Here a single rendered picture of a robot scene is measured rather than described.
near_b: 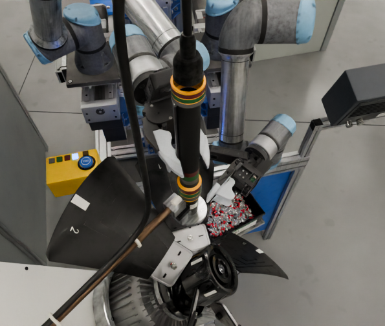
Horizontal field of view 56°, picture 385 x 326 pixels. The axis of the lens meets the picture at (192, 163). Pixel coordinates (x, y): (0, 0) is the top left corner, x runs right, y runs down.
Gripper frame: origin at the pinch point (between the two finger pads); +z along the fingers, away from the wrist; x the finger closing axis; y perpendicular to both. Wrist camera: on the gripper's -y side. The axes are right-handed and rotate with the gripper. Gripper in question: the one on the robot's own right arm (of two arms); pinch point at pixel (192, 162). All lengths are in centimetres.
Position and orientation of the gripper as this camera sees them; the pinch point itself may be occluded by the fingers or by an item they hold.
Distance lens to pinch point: 56.2
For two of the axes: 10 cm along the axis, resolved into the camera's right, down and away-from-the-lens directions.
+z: 3.9, 7.7, -5.0
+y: 0.0, 5.4, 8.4
